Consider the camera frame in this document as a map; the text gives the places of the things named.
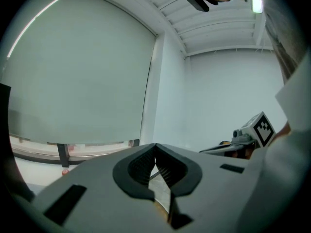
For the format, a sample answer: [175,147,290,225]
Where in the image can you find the black fridge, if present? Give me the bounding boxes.
[0,82,36,202]

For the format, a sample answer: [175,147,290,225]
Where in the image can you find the black head camera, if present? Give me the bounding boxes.
[184,0,210,12]

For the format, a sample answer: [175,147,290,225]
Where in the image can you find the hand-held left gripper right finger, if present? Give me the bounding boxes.
[155,143,203,230]

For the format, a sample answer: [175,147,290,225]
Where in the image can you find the round wooden glass table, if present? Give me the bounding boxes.
[155,200,171,224]

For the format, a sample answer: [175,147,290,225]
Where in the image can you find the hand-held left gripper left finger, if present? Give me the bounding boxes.
[112,143,156,201]

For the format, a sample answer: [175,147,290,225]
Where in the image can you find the person's brown shirt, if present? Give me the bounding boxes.
[263,0,307,83]

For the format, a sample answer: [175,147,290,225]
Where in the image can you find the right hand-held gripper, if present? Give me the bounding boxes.
[199,111,276,160]

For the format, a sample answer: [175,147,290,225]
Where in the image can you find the pale roller blind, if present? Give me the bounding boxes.
[0,0,158,146]

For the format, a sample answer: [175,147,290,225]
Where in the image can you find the ceiling light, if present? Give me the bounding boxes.
[251,0,264,14]

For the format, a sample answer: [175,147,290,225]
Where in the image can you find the person's right forearm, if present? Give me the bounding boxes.
[273,121,292,141]

